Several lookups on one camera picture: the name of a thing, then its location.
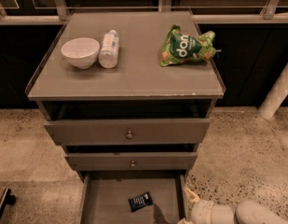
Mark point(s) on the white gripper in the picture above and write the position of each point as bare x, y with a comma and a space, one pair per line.
200, 211

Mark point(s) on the dark blue rxbar wrapper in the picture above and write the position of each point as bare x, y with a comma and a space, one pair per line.
140, 201

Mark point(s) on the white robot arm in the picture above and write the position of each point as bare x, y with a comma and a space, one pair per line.
246, 212

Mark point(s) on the grey middle drawer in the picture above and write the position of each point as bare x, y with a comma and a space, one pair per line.
131, 161

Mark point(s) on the grey drawer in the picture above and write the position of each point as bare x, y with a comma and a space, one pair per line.
105, 197
131, 161
72, 132

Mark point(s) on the grey bottom drawer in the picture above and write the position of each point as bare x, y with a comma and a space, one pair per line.
105, 197

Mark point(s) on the grey top drawer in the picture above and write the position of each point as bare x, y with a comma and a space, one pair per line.
72, 132

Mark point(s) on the white pillar leg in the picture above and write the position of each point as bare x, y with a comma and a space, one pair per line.
276, 96

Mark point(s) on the green snack bag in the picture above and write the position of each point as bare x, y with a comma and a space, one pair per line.
184, 48

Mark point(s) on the clear plastic water bottle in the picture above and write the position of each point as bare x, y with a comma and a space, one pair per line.
108, 56

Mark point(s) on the black object at floor edge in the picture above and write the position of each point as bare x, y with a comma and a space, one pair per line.
7, 198

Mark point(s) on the white ceramic bowl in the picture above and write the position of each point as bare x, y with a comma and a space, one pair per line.
81, 52

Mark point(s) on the metal railing frame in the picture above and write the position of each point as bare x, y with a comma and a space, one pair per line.
46, 12

